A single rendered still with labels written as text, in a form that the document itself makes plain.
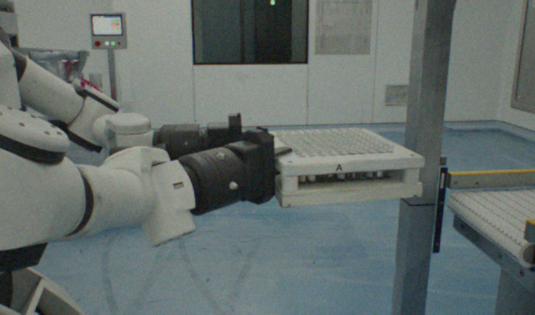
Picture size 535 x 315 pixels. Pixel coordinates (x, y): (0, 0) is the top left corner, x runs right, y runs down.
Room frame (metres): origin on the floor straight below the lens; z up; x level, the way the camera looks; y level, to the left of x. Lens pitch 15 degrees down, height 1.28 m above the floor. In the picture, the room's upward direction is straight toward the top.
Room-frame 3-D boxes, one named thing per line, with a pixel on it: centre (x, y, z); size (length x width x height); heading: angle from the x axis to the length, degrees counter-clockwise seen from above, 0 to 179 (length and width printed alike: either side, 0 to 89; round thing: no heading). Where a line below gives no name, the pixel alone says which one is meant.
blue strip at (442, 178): (0.99, -0.38, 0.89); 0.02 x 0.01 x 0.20; 97
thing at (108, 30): (3.40, 1.07, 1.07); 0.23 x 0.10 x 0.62; 97
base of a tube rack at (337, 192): (0.87, -0.12, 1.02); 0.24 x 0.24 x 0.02; 13
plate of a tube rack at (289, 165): (0.87, -0.12, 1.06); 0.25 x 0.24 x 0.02; 13
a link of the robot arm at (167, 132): (0.87, 0.22, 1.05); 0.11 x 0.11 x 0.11; 5
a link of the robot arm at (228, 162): (0.72, 0.05, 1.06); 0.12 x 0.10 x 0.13; 135
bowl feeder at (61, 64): (3.28, 1.32, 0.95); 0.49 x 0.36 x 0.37; 97
